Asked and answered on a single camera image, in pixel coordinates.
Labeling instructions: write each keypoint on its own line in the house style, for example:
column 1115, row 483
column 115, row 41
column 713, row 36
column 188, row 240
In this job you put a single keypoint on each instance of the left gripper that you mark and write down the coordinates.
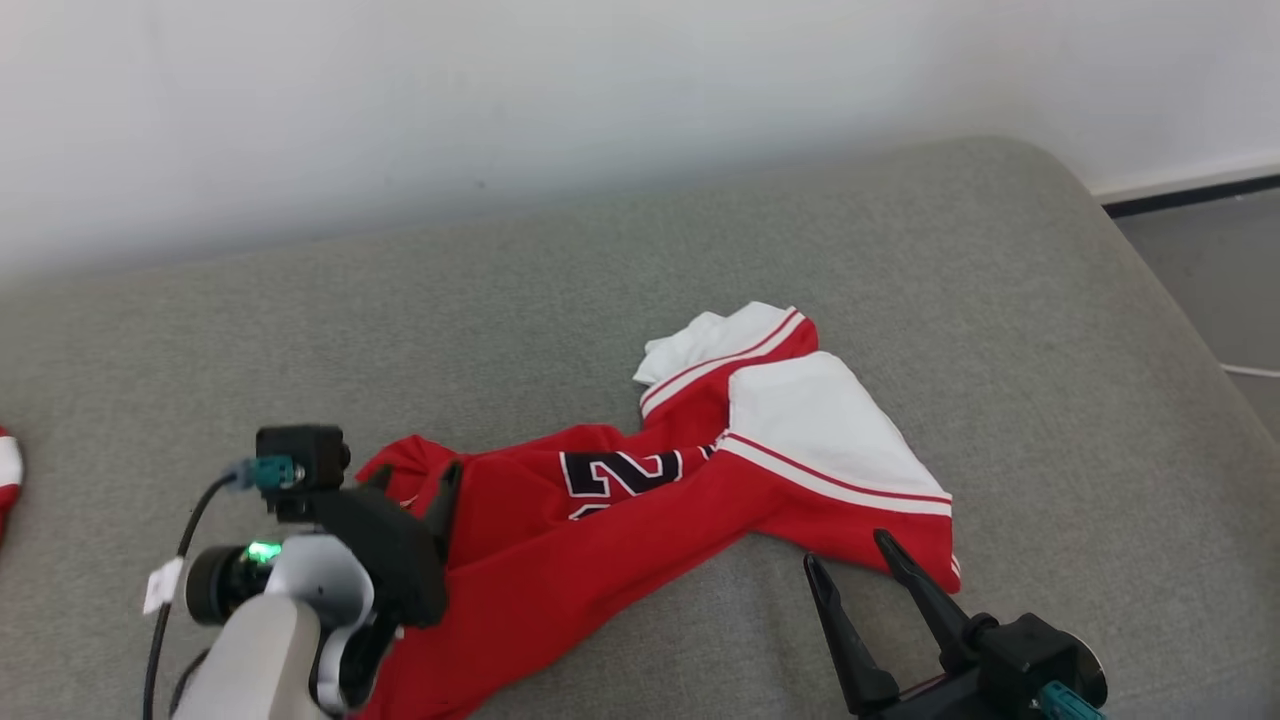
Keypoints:
column 395, row 560

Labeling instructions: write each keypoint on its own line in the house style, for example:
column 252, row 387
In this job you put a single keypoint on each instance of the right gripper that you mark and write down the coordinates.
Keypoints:
column 950, row 700

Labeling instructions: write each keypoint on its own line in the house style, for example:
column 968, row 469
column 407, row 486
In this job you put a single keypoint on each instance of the red white basketball shorts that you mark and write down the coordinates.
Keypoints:
column 600, row 540

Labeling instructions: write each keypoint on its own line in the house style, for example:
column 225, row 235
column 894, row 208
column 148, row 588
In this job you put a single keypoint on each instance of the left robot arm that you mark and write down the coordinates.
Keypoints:
column 270, row 650

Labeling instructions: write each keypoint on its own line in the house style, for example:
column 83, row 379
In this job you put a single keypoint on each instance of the grey fabric sofa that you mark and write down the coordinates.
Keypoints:
column 700, row 300

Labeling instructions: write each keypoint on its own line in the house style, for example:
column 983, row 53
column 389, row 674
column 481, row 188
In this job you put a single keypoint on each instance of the red white garment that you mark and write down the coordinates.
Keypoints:
column 6, row 480

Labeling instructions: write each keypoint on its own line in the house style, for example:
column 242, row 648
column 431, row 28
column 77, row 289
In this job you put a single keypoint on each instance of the black baseboard strip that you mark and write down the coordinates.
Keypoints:
column 1190, row 193

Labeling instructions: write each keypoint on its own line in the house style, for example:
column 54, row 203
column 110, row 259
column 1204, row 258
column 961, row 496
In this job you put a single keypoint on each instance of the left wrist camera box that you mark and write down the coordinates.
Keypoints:
column 310, row 450

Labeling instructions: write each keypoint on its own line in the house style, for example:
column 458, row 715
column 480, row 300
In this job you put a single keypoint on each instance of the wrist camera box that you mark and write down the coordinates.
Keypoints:
column 310, row 450
column 1030, row 655

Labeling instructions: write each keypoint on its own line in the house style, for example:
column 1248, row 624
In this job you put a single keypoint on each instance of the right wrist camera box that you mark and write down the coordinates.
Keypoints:
column 1030, row 655

